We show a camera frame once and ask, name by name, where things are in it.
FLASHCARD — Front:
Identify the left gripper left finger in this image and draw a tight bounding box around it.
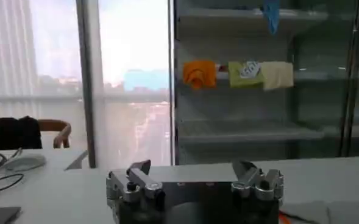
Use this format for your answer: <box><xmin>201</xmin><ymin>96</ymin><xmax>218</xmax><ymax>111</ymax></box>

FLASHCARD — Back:
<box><xmin>105</xmin><ymin>159</ymin><xmax>165</xmax><ymax>204</ymax></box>

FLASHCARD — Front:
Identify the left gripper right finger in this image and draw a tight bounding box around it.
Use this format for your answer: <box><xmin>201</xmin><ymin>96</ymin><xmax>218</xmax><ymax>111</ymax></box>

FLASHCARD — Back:
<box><xmin>230</xmin><ymin>160</ymin><xmax>285</xmax><ymax>202</ymax></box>

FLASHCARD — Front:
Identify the grey printed T-shirt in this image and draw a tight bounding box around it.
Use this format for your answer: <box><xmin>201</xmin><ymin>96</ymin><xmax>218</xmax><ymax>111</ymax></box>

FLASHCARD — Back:
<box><xmin>280</xmin><ymin>200</ymin><xmax>359</xmax><ymax>224</ymax></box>

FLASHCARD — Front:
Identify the metal shelf rack with clothes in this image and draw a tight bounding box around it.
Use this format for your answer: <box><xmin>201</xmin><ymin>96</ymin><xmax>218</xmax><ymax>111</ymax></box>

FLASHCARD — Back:
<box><xmin>172</xmin><ymin>0</ymin><xmax>359</xmax><ymax>167</ymax></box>

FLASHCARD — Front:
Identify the brown wooden chair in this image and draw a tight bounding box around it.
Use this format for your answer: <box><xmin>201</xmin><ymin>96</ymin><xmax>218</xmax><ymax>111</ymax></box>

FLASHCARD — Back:
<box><xmin>37</xmin><ymin>119</ymin><xmax>73</xmax><ymax>150</ymax></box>

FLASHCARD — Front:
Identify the pale grey computer mouse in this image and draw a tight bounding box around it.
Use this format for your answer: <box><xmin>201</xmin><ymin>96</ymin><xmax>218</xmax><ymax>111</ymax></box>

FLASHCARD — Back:
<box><xmin>4</xmin><ymin>153</ymin><xmax>48</xmax><ymax>172</ymax></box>

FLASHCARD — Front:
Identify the grey metal pole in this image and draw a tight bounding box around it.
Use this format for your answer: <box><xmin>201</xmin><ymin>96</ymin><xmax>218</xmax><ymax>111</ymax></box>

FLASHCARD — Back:
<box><xmin>338</xmin><ymin>0</ymin><xmax>359</xmax><ymax>158</ymax></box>

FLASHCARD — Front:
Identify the grey window frame post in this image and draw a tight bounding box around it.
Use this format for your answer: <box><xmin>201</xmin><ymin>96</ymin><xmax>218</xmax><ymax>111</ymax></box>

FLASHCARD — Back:
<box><xmin>75</xmin><ymin>0</ymin><xmax>100</xmax><ymax>169</ymax></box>

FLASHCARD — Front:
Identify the black cable with adapter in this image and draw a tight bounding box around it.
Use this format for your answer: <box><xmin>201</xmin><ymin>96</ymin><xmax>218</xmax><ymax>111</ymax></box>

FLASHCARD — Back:
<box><xmin>0</xmin><ymin>173</ymin><xmax>25</xmax><ymax>198</ymax></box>

